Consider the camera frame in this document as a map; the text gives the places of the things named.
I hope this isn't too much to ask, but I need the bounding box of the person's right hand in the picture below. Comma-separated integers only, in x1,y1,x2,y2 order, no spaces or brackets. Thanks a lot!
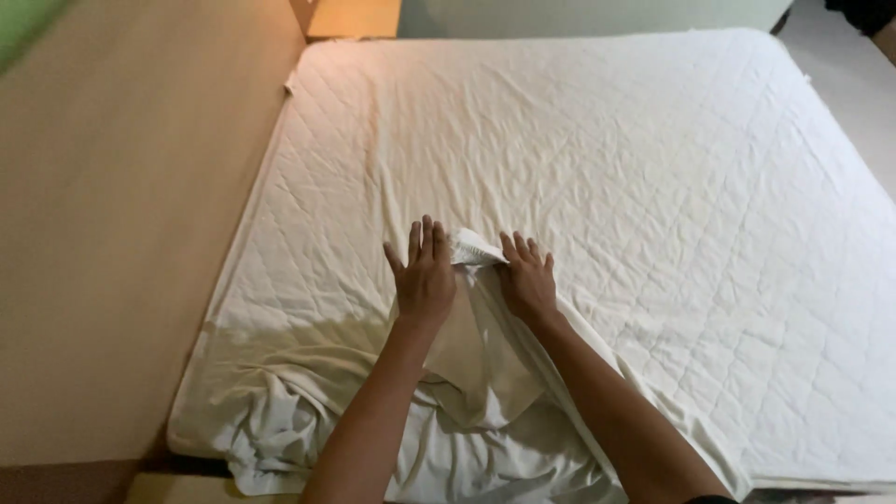
494,231,561,330

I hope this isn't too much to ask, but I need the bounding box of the person's left hand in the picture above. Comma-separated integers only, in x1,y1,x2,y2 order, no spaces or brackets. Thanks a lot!
383,215,458,324

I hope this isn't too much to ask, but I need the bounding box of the white fitted bed sheet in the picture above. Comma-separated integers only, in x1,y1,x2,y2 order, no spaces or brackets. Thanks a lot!
168,227,754,504

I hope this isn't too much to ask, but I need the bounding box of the white quilted mattress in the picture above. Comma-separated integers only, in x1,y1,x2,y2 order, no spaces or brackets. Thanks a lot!
167,28,896,492

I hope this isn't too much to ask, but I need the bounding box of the wooden bedside table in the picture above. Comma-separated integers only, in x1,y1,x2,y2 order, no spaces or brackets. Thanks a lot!
290,0,404,41

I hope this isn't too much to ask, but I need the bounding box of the beige wooden headboard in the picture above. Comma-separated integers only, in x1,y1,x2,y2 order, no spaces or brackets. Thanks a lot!
0,0,308,469

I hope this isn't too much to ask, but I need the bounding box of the light wooden bed frame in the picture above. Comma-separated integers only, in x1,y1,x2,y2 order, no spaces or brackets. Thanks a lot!
125,472,303,504

